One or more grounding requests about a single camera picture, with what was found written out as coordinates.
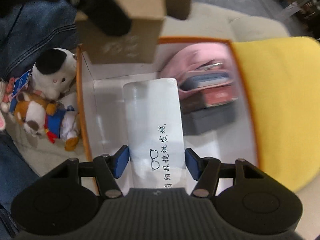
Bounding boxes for orange cardboard box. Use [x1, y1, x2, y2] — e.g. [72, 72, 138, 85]
[76, 37, 258, 193]

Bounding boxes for dark grey box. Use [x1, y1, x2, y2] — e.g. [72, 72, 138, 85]
[181, 101, 237, 135]

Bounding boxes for red panda sailor plush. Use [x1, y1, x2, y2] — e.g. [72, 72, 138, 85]
[10, 92, 80, 151]

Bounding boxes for beige sofa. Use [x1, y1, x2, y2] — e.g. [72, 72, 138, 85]
[7, 3, 319, 239]

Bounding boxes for white glasses case box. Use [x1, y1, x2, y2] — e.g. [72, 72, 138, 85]
[124, 78, 187, 189]

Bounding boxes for left leg blue jeans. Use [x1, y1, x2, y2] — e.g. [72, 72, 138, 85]
[1, 0, 79, 80]

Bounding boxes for yellow cushion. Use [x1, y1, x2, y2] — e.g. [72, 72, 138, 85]
[232, 36, 319, 191]

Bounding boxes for red dark book box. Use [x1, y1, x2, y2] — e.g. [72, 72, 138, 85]
[180, 85, 238, 114]

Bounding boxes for white black plush dog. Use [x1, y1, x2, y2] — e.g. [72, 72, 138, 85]
[31, 48, 77, 100]

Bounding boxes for pink card holder wallet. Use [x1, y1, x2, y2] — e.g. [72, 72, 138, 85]
[178, 69, 234, 100]

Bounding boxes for brown cardboard small box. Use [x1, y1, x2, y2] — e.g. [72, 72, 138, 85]
[75, 0, 167, 64]

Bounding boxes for pink fabric pouch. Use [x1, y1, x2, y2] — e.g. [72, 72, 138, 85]
[158, 42, 232, 81]

